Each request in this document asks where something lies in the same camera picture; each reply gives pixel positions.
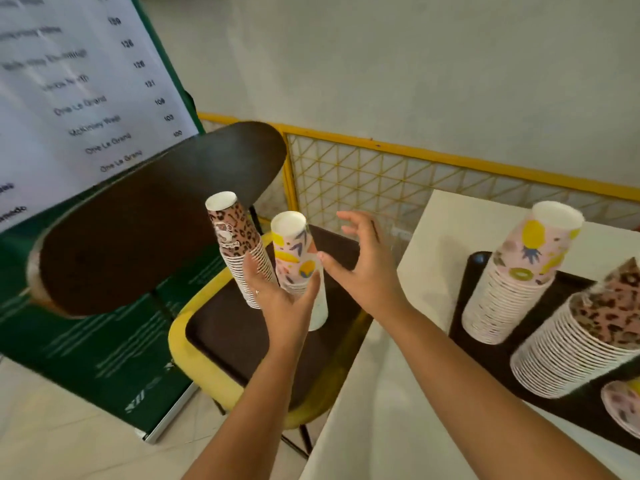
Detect black serving tray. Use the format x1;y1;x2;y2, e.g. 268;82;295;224
448;251;640;454

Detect short stack fruit print cups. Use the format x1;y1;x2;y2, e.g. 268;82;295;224
270;211;329;332

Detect person's right forearm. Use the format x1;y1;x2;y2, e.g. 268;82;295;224
377;301;618;480

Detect tall stack fruit print cups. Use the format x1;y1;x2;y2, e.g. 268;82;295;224
461;201;585;345

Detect yellow chair with brown cushions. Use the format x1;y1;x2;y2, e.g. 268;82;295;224
27;121;375;460

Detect yellow metal mesh fence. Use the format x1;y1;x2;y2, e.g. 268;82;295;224
197;112;640;265

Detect person's left hand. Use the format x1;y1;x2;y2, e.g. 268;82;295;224
242;252;322;351

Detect single pink fruit print cup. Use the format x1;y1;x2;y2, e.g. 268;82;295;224
600;379;640;440

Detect short stack leopard print cups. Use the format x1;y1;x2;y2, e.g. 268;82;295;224
205;191;279;310

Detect tall stack leopard print cups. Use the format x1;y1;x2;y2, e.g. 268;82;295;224
510;257;640;399

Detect person's right hand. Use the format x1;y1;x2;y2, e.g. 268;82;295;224
316;210;409;321

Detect green and white banner sign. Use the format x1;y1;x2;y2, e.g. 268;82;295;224
0;0;208;444

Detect person's left forearm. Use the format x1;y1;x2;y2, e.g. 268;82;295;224
182;337;303;480

